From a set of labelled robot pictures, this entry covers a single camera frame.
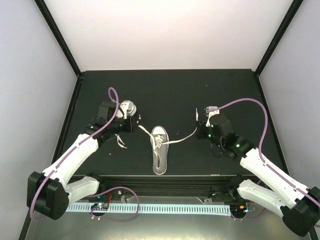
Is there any grey sneaker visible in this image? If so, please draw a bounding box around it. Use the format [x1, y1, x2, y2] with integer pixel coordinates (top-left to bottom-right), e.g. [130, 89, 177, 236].
[113, 100, 139, 150]
[136, 107, 201, 175]

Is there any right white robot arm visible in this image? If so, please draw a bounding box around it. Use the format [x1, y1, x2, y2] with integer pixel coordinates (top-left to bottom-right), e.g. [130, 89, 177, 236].
[196, 114, 320, 237]

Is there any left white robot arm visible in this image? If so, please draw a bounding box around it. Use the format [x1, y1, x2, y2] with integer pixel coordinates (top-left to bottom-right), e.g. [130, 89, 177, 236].
[26, 100, 137, 220]

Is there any right small circuit board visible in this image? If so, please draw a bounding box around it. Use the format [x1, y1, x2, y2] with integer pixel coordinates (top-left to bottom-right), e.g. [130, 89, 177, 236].
[235, 205, 248, 212]

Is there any small circuit board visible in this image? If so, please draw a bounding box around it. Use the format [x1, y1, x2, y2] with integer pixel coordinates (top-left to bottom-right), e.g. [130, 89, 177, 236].
[90, 202, 109, 211]
[235, 205, 248, 212]

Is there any left small circuit board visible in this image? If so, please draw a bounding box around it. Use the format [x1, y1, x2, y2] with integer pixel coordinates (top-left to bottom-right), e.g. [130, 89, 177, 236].
[90, 202, 109, 211]

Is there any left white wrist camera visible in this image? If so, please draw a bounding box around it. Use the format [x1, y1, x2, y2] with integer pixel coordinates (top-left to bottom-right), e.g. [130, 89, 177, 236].
[117, 100, 137, 119]

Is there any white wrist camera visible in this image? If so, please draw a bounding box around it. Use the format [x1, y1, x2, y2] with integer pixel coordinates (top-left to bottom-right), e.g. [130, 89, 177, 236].
[204, 106, 220, 128]
[117, 100, 137, 119]

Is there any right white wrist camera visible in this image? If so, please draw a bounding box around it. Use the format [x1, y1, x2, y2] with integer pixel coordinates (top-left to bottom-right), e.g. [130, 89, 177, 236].
[204, 106, 220, 128]

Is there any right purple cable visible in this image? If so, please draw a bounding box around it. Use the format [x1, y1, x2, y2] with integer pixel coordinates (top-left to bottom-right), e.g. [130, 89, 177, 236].
[217, 97, 320, 229]

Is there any purple cable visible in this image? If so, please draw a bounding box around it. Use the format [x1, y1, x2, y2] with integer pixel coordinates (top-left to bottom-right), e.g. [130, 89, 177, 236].
[217, 97, 320, 229]
[29, 87, 140, 222]

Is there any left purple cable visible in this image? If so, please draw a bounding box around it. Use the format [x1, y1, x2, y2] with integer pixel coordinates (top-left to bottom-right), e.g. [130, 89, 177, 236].
[29, 87, 140, 222]

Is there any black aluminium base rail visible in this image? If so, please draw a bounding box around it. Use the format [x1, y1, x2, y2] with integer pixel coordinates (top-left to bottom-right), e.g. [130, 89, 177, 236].
[100, 175, 243, 202]

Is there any white slotted cable duct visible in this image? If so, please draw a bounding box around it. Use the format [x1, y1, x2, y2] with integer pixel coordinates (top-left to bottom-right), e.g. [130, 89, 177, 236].
[66, 202, 231, 217]

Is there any left black frame post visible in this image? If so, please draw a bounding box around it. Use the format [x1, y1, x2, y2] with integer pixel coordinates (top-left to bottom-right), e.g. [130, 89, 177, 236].
[34, 0, 82, 77]

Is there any black frame post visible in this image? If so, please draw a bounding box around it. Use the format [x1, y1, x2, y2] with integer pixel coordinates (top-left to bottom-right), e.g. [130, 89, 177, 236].
[34, 0, 82, 77]
[254, 0, 304, 77]

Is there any right black frame post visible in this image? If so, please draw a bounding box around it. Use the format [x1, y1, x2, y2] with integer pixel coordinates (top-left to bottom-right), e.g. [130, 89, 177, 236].
[254, 0, 304, 77]

